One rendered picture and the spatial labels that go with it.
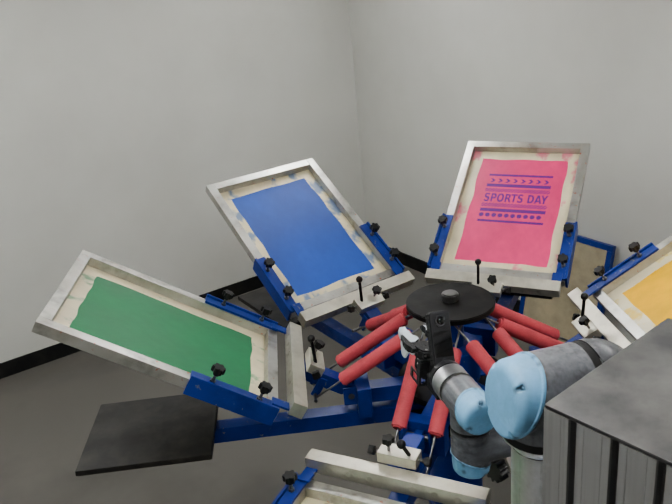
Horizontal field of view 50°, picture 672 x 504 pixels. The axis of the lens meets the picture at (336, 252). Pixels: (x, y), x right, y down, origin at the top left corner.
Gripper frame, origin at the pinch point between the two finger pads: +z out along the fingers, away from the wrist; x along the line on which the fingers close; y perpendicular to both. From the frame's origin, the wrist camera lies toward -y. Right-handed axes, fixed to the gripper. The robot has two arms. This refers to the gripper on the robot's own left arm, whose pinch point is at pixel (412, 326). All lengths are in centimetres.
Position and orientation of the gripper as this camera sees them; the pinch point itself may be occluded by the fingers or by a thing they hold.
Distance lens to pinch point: 166.4
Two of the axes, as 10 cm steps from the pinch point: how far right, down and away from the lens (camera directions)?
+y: -0.4, 9.4, 3.4
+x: 9.6, -0.5, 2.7
